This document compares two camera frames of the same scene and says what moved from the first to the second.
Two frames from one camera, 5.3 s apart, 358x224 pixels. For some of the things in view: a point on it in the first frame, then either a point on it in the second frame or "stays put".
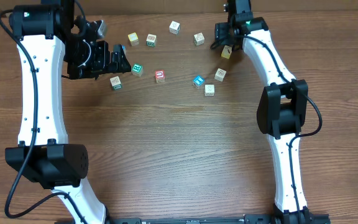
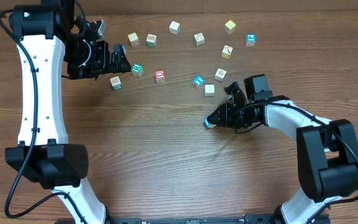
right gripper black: [222, 37] → [226, 119]
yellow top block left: [133, 39] stays put
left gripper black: [103, 63] stays put
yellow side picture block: [227, 51] stays put
